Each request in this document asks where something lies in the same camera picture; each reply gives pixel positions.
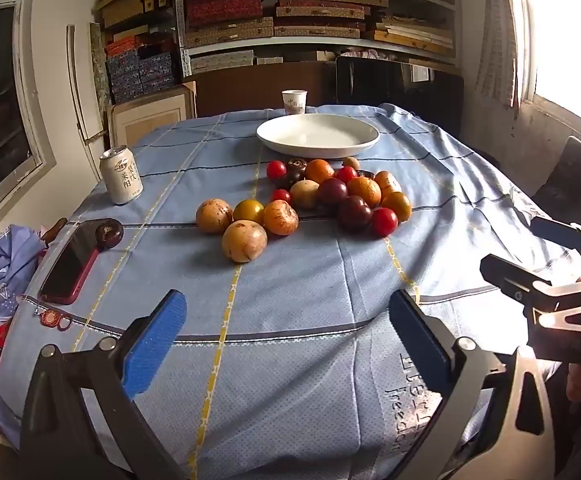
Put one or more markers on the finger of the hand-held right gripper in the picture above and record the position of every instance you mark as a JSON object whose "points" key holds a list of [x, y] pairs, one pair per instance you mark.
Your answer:
{"points": [[508, 280], [553, 232]]}

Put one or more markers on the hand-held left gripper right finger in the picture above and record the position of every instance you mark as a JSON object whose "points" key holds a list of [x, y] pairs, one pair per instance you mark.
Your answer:
{"points": [[415, 340]]}

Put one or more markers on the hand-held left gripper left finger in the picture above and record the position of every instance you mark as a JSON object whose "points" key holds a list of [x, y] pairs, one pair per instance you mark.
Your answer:
{"points": [[155, 345]]}

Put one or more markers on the red cherry tomato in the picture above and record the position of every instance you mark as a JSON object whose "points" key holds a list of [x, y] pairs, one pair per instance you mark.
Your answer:
{"points": [[346, 174], [281, 195], [385, 221], [276, 169]]}

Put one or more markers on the tan speckled round fruit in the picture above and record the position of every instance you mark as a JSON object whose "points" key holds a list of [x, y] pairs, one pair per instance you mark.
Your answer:
{"points": [[244, 241], [214, 215]]}

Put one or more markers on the dark purple plum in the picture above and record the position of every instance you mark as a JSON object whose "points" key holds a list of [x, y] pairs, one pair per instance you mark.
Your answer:
{"points": [[354, 213], [332, 191]]}

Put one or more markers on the small yellow-orange citrus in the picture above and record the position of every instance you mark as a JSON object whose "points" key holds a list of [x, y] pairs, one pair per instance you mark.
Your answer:
{"points": [[248, 210]]}

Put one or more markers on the orange-tan speckled fruit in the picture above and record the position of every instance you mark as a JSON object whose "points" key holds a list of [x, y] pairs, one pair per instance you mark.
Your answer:
{"points": [[280, 217]]}

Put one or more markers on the pale tan round fruit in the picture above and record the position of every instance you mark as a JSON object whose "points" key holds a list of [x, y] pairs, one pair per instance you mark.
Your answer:
{"points": [[304, 193]]}

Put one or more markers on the brown longan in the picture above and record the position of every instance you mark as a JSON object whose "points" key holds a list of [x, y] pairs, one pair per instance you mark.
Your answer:
{"points": [[350, 162]]}

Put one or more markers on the large dark water chestnut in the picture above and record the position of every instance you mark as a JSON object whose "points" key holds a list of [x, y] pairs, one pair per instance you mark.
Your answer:
{"points": [[289, 178]]}

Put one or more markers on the white oval plate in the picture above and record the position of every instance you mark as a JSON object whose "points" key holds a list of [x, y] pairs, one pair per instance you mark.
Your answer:
{"points": [[315, 135]]}

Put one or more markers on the black leather sofa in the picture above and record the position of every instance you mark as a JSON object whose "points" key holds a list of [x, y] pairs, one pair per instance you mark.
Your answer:
{"points": [[575, 180]]}

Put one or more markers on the red keyring charm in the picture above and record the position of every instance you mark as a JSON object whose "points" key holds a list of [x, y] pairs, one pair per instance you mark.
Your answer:
{"points": [[51, 318]]}

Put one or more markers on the smartphone in red case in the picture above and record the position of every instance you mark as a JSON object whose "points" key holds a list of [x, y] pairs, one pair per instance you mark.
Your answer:
{"points": [[68, 267]]}

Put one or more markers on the blue checked tablecloth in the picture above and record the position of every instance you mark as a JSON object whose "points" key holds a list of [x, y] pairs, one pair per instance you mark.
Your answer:
{"points": [[295, 300]]}

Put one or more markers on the brown wooden chair back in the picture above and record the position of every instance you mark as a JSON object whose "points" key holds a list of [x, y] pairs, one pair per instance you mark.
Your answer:
{"points": [[53, 230]]}

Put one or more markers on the blue patterned blanket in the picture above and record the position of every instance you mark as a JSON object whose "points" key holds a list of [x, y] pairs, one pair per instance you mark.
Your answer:
{"points": [[5, 270]]}

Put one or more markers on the white beverage can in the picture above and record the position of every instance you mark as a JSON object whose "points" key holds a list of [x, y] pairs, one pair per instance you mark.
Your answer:
{"points": [[120, 177]]}

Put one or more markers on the white-framed window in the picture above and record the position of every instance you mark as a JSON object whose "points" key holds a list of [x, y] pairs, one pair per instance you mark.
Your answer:
{"points": [[0, 110], [565, 50]]}

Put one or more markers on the pale patterned curtain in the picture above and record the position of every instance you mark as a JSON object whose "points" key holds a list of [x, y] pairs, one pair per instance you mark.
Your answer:
{"points": [[500, 35]]}

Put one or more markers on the black glossy panel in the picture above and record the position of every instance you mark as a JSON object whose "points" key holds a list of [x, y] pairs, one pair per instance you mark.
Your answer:
{"points": [[380, 85]]}

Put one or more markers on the white wooden strip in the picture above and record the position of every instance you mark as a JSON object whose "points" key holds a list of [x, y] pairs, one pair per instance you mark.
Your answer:
{"points": [[78, 90]]}

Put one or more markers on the white paper cup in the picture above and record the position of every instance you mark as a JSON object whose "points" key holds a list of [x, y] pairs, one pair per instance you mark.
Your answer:
{"points": [[294, 102]]}

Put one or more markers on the stack of blue floral boxes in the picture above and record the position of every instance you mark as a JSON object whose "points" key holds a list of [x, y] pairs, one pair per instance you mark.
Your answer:
{"points": [[140, 72]]}

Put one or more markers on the brown wooden board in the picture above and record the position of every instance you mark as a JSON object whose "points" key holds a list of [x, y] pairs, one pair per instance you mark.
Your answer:
{"points": [[250, 87]]}

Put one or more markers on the green marbled panel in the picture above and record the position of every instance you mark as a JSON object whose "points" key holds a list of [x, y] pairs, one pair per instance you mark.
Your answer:
{"points": [[99, 70]]}

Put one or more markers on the shelf of flat boxes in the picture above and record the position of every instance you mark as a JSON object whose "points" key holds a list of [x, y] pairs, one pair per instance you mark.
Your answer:
{"points": [[315, 12]]}

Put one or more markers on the framed picture with pale mount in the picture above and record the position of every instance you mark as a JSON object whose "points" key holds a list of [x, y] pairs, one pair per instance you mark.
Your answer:
{"points": [[145, 120]]}

